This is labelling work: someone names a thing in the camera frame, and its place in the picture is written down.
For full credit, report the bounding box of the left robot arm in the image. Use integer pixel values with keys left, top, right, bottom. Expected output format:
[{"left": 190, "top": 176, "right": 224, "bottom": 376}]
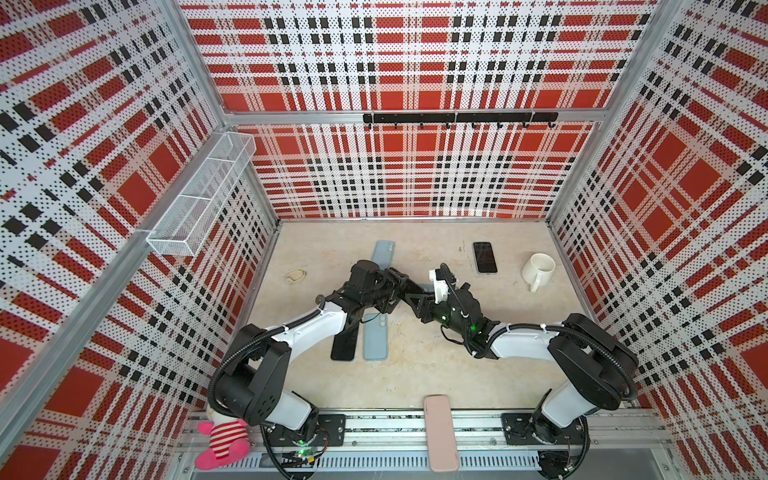
[{"left": 207, "top": 260, "right": 432, "bottom": 445}]

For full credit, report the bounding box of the white wire basket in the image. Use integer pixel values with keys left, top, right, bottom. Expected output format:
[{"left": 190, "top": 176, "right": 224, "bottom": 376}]
[{"left": 147, "top": 132, "right": 255, "bottom": 257}]

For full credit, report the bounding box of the purple black phone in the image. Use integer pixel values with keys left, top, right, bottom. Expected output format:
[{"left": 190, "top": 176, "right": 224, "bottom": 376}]
[{"left": 472, "top": 241, "right": 499, "bottom": 275}]

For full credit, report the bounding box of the black phone lower left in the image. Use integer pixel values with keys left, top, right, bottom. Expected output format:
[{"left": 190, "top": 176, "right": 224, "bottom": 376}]
[{"left": 330, "top": 327, "right": 359, "bottom": 362}]

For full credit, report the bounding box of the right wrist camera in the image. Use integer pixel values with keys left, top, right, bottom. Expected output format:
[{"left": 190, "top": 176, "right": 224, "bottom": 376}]
[{"left": 429, "top": 269, "right": 450, "bottom": 304}]

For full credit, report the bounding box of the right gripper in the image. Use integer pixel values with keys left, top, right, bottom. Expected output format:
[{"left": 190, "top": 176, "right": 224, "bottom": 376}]
[{"left": 405, "top": 292, "right": 467, "bottom": 339}]

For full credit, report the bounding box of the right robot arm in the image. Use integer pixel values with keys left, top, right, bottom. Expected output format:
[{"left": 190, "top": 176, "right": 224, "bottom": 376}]
[{"left": 401, "top": 264, "right": 638, "bottom": 445}]

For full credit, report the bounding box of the pink phone on rail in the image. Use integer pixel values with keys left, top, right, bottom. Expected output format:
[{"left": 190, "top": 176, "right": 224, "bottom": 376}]
[{"left": 424, "top": 395, "right": 460, "bottom": 473}]

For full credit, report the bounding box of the white mug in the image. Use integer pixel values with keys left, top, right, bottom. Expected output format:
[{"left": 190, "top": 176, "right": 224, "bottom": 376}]
[{"left": 521, "top": 253, "right": 556, "bottom": 293}]

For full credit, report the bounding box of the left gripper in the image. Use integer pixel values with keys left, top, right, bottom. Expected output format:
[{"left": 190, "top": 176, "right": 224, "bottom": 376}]
[{"left": 361, "top": 267, "right": 408, "bottom": 313}]

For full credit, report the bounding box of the pink plush toy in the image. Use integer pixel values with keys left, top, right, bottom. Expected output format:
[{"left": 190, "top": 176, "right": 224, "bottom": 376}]
[{"left": 195, "top": 408, "right": 251, "bottom": 471}]

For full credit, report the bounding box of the black hook rail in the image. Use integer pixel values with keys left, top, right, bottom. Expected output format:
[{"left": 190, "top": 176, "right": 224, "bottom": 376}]
[{"left": 362, "top": 111, "right": 559, "bottom": 126}]

